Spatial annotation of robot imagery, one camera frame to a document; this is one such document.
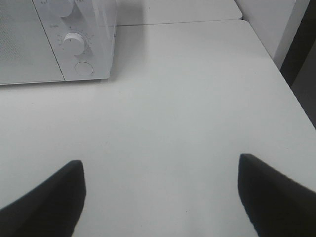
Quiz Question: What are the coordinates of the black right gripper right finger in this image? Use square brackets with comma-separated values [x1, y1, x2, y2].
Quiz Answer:
[237, 154, 316, 237]

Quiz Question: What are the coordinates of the white microwave knob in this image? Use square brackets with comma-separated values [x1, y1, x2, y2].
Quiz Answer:
[62, 32, 85, 56]
[48, 0, 75, 17]

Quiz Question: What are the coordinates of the round microwave door button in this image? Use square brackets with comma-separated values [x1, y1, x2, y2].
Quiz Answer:
[75, 62, 94, 76]

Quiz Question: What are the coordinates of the white microwave oven body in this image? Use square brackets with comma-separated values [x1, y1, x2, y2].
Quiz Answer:
[33, 0, 118, 81]

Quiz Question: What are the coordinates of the white microwave door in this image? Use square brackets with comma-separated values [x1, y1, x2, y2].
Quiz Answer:
[0, 0, 64, 85]

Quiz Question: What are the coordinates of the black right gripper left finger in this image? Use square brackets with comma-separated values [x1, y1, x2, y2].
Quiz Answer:
[0, 160, 86, 237]

